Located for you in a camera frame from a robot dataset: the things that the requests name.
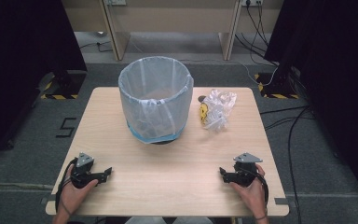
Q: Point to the person's left hand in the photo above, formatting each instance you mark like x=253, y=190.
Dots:
x=74, y=194

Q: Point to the person's right hand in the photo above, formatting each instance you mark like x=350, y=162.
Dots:
x=251, y=196

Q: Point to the grey table bracket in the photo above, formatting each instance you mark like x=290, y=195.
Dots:
x=281, y=201
x=45, y=200

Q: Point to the beige wooden desk frame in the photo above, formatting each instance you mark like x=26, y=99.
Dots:
x=174, y=25

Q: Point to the yellow wrapper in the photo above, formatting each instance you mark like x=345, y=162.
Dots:
x=203, y=113

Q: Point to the trash bin with translucent liner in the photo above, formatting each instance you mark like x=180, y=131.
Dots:
x=155, y=102

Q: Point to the black curtain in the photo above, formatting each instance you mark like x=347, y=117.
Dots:
x=335, y=77
x=21, y=62

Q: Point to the clear plastic wrapper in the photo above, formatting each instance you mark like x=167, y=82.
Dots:
x=219, y=107

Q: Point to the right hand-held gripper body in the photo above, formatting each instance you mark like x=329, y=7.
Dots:
x=245, y=171

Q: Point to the white wall socket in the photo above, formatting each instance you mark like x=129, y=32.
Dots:
x=251, y=2

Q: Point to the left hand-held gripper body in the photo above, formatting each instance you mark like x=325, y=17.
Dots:
x=82, y=172

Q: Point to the white power strip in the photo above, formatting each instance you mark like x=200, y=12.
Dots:
x=115, y=2

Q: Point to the stand base with hazard tape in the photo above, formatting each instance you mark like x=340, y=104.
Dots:
x=64, y=85
x=276, y=87

